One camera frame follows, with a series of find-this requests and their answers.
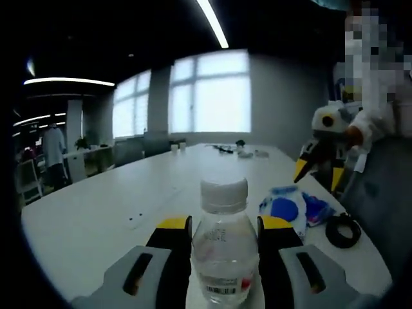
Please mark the curved ceiling light strip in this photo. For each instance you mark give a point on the curved ceiling light strip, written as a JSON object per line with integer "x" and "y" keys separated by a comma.
{"x": 69, "y": 81}

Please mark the white adapter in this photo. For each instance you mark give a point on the white adapter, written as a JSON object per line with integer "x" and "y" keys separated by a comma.
{"x": 262, "y": 153}

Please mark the blue tissue pack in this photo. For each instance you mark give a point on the blue tissue pack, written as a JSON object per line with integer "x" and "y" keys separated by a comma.
{"x": 317, "y": 209}

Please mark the white wet wipes pack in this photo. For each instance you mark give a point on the white wet wipes pack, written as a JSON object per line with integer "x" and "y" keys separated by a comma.
{"x": 283, "y": 209}

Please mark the white cabinet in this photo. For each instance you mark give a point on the white cabinet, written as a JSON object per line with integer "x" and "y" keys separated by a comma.
{"x": 90, "y": 162}

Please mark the straight ceiling light strip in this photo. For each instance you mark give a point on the straight ceiling light strip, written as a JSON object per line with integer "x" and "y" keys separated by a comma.
{"x": 214, "y": 24}

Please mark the grey chair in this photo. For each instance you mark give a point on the grey chair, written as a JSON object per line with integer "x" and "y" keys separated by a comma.
{"x": 380, "y": 209}

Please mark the clear plastic bottle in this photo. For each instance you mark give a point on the clear plastic bottle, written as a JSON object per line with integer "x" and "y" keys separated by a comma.
{"x": 225, "y": 244}

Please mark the white charger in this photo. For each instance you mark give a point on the white charger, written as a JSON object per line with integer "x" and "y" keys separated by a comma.
{"x": 245, "y": 154}

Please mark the black tape roll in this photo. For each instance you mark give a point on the black tape roll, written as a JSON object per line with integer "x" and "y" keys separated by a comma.
{"x": 330, "y": 231}

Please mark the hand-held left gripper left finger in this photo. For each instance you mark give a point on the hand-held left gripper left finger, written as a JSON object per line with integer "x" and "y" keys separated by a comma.
{"x": 170, "y": 248}

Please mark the person's right hand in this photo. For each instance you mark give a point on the person's right hand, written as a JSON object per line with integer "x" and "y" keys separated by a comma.
{"x": 355, "y": 136}

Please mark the white power strip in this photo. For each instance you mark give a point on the white power strip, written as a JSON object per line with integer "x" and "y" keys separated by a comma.
{"x": 133, "y": 222}

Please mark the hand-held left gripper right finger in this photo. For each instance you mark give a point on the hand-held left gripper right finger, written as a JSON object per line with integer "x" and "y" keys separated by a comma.
{"x": 277, "y": 248}

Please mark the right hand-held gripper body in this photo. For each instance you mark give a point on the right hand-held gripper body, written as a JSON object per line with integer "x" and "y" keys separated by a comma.
{"x": 322, "y": 112}

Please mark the office window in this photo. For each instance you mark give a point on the office window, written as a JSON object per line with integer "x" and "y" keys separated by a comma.
{"x": 132, "y": 106}
{"x": 212, "y": 96}

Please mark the white table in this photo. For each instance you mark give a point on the white table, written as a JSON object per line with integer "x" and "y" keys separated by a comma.
{"x": 112, "y": 199}

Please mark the white office chair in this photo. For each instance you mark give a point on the white office chair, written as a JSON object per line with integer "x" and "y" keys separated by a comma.
{"x": 30, "y": 180}

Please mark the potted green plant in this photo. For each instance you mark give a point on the potted green plant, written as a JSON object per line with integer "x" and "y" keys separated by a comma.
{"x": 82, "y": 143}

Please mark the small white cup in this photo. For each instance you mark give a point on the small white cup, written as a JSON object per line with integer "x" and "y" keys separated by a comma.
{"x": 174, "y": 147}
{"x": 182, "y": 146}

